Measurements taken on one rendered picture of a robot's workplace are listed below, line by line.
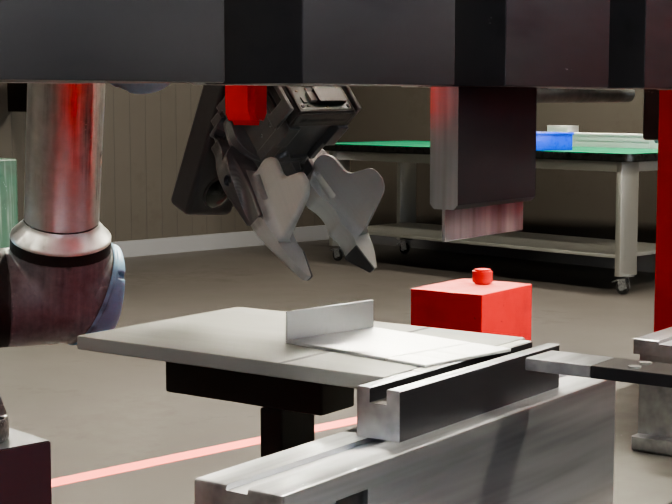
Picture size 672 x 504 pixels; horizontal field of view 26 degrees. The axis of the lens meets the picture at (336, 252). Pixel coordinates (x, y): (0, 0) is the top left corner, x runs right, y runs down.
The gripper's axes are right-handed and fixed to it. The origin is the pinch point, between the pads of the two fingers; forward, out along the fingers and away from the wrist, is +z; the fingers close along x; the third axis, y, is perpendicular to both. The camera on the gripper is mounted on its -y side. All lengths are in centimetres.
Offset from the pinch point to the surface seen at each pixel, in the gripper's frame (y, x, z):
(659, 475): -1.5, 23.8, 21.4
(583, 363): 13.8, 1.0, 17.1
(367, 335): -0.2, 0.4, 5.8
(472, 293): -95, 138, -46
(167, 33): 27.9, -32.9, 3.9
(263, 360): 0.7, -10.6, 6.8
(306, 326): -1.6, -3.2, 3.7
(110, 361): -416, 305, -207
